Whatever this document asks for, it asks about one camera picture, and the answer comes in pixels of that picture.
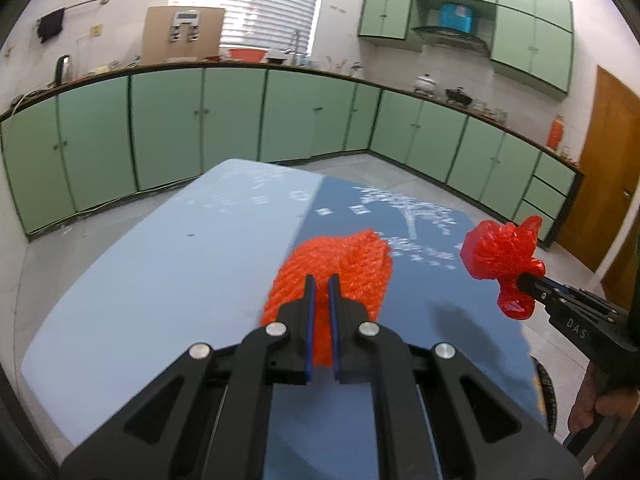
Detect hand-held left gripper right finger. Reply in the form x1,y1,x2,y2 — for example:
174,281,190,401
327,276,586,480

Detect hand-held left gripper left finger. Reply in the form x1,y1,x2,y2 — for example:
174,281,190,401
60,274,318,480

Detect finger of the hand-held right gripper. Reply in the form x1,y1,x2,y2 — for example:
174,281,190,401
516,271,572,312

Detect red plastic bag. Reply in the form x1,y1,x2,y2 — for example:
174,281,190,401
460,215,546,320

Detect orange foam net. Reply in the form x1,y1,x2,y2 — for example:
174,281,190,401
261,228,394,367

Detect person's right hand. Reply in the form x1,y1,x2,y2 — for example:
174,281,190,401
567,361,637,433

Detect wooden door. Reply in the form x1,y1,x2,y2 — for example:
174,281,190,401
555,65,640,273

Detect blue tablecloth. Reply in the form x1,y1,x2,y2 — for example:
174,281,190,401
20,159,551,480

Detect red thermos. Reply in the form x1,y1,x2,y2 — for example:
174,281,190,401
547,114,566,150

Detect row of glass jars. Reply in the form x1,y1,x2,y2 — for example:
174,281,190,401
470,99,509,124

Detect green base cabinets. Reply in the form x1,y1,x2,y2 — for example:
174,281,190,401
0,62,586,248

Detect range hood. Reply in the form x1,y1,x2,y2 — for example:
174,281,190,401
411,25,490,57

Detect red basin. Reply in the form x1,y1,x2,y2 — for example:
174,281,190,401
227,47,266,63

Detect blue box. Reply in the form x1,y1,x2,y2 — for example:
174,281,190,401
440,2,475,33

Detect white window blind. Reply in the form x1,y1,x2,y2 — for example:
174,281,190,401
170,0,326,56

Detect cardboard box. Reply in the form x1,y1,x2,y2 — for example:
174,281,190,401
141,6,226,64

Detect metal towel bar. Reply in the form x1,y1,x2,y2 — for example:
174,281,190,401
36,0,111,23

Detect dark towel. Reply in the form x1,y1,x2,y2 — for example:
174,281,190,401
37,8,66,43

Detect green wall cabinets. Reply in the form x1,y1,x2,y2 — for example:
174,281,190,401
357,0,574,98

